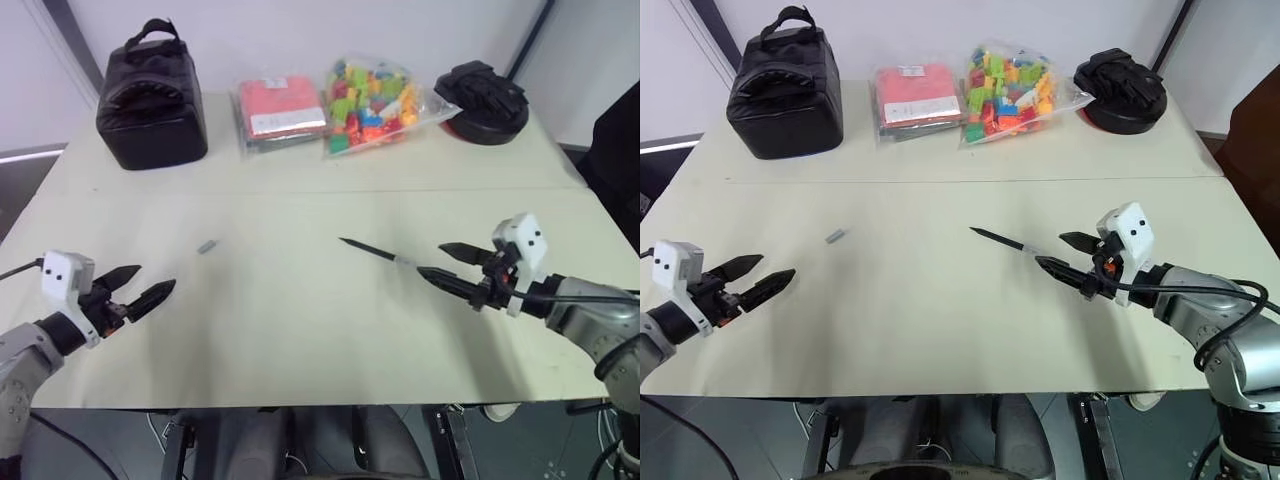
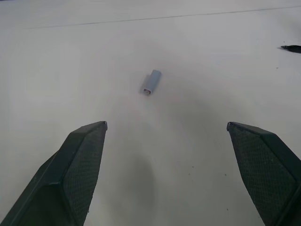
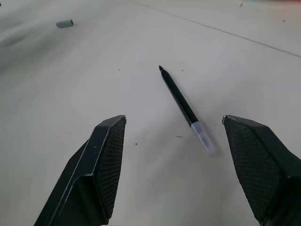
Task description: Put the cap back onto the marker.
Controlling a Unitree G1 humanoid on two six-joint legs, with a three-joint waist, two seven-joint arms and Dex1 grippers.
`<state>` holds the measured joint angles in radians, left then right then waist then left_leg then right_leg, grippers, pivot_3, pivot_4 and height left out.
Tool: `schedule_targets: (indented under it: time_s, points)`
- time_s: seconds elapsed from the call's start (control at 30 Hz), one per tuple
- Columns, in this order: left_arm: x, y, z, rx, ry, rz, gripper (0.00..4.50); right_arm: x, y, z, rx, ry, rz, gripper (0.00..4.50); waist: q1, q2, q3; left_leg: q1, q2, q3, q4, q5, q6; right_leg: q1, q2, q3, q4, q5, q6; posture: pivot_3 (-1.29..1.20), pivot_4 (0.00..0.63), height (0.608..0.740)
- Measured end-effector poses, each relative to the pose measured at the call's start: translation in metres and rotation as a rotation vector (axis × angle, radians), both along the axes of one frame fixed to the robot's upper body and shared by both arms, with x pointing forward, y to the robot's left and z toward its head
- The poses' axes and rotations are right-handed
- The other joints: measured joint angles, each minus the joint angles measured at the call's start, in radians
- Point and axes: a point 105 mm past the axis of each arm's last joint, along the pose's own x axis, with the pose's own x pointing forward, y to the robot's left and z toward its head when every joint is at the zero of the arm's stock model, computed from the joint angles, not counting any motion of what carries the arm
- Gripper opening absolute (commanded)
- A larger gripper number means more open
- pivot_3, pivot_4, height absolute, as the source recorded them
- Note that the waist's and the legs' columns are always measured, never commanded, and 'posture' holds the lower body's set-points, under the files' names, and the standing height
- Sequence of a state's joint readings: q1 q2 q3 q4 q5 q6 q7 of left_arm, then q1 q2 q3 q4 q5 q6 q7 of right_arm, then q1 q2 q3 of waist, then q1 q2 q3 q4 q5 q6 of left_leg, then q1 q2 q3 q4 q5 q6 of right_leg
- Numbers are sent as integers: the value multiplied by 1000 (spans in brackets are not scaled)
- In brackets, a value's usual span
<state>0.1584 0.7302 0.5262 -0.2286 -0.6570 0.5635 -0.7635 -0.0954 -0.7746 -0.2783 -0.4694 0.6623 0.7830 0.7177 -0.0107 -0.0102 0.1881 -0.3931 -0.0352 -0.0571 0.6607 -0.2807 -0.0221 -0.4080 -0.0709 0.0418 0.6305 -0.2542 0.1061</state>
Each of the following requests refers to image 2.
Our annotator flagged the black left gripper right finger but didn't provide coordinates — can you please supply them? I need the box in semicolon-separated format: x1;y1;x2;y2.
226;121;301;226

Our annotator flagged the small grey cap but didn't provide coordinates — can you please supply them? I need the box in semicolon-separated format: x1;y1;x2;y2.
141;69;162;97

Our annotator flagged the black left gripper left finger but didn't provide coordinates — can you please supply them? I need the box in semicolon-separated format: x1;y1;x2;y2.
0;121;108;226

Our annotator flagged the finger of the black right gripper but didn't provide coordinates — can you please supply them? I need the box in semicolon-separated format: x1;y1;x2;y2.
280;45;301;54

